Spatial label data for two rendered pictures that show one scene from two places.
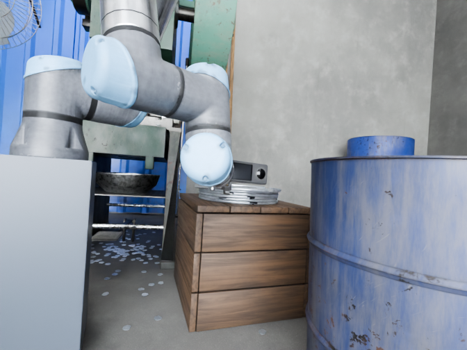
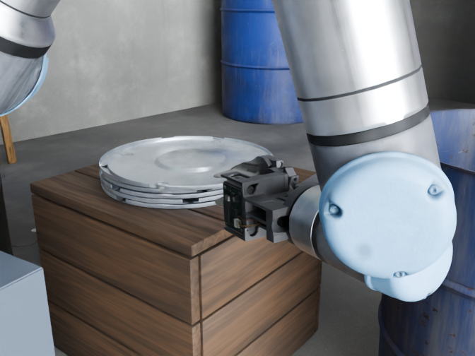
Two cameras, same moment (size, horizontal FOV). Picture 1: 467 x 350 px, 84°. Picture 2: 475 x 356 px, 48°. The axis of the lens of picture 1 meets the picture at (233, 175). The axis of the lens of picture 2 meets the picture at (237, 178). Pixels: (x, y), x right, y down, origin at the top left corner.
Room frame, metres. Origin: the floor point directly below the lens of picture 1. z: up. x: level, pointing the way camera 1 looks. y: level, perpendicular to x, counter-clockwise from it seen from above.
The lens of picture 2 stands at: (0.13, 0.39, 0.68)
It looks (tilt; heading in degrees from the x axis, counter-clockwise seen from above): 20 degrees down; 327
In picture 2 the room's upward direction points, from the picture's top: straight up
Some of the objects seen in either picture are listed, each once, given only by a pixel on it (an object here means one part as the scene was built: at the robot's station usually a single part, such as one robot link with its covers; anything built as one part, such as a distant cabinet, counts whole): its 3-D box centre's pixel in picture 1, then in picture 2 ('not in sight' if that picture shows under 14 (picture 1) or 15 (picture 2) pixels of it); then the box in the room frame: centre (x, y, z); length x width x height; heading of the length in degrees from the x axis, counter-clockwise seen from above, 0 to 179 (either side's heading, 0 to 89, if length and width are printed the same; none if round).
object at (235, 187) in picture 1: (239, 187); (191, 159); (0.92, -0.02, 0.40); 0.29 x 0.29 x 0.01
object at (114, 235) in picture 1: (119, 228); not in sight; (1.29, 0.55, 0.14); 0.59 x 0.10 x 0.05; 12
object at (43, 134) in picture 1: (53, 137); not in sight; (0.61, 0.43, 0.50); 0.15 x 0.15 x 0.10
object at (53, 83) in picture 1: (60, 88); not in sight; (0.61, 0.42, 0.62); 0.13 x 0.12 x 0.14; 137
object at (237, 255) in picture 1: (235, 246); (185, 262); (0.96, -0.02, 0.18); 0.40 x 0.38 x 0.35; 19
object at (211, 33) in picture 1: (199, 27); not in sight; (1.59, 0.27, 1.33); 1.03 x 0.28 x 0.82; 12
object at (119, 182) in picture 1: (127, 182); not in sight; (1.42, 0.58, 0.36); 0.34 x 0.34 x 0.10
